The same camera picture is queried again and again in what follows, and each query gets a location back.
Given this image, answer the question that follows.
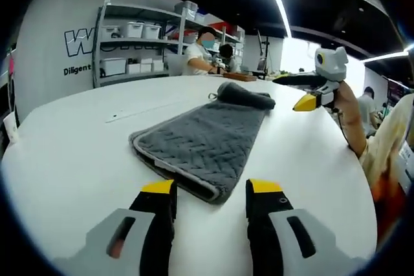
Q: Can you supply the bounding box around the clear tape strip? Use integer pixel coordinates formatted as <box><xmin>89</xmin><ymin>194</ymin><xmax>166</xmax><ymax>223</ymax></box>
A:
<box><xmin>105</xmin><ymin>100</ymin><xmax>182</xmax><ymax>124</ymax></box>

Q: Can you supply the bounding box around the white worn chest device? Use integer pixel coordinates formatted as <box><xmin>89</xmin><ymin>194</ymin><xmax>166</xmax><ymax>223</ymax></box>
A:
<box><xmin>398</xmin><ymin>145</ymin><xmax>414</xmax><ymax>189</ymax></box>

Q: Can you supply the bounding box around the person's torso in patterned shirt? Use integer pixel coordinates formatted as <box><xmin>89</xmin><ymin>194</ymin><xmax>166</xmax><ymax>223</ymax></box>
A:
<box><xmin>358</xmin><ymin>93</ymin><xmax>414</xmax><ymax>251</ymax></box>

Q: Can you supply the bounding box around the grey plush towel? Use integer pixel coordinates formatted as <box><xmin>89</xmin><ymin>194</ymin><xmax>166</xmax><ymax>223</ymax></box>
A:
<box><xmin>128</xmin><ymin>81</ymin><xmax>276</xmax><ymax>206</ymax></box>

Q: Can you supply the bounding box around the brown wooden tray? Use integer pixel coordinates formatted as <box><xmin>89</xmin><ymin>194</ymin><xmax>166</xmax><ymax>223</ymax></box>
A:
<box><xmin>223</xmin><ymin>72</ymin><xmax>257</xmax><ymax>83</ymax></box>

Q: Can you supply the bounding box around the grey chair back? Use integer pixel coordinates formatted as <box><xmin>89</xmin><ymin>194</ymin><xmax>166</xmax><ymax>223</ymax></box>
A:
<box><xmin>164</xmin><ymin>54</ymin><xmax>188</xmax><ymax>77</ymax></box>

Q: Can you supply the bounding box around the large white storage bin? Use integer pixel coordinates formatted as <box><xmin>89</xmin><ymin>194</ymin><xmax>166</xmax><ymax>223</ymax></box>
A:
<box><xmin>100</xmin><ymin>58</ymin><xmax>127</xmax><ymax>77</ymax></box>

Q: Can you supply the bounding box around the person's right hand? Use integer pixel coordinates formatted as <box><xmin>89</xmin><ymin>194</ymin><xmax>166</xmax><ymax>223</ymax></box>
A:
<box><xmin>332</xmin><ymin>82</ymin><xmax>360</xmax><ymax>127</ymax></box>

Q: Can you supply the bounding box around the grey metal shelving unit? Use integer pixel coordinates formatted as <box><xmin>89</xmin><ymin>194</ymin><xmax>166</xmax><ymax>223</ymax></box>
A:
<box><xmin>92</xmin><ymin>0</ymin><xmax>245</xmax><ymax>89</ymax></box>

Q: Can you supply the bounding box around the grey storage crate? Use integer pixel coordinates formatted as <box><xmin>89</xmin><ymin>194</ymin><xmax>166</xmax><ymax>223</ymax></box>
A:
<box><xmin>174</xmin><ymin>1</ymin><xmax>199</xmax><ymax>16</ymax></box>

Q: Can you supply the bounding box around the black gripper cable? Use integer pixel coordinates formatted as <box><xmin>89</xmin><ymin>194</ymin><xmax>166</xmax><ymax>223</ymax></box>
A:
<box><xmin>334</xmin><ymin>107</ymin><xmax>353</xmax><ymax>151</ymax></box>

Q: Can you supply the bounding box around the white lidded storage bin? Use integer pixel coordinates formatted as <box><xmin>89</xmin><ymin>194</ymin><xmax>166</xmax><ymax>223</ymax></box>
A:
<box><xmin>143</xmin><ymin>23</ymin><xmax>162</xmax><ymax>40</ymax></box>
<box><xmin>125</xmin><ymin>21</ymin><xmax>144</xmax><ymax>39</ymax></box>
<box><xmin>102</xmin><ymin>25</ymin><xmax>122</xmax><ymax>39</ymax></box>

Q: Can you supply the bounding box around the long ceiling light strip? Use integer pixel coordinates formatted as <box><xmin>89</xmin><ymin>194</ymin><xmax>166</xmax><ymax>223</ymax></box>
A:
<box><xmin>257</xmin><ymin>0</ymin><xmax>294</xmax><ymax>39</ymax></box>

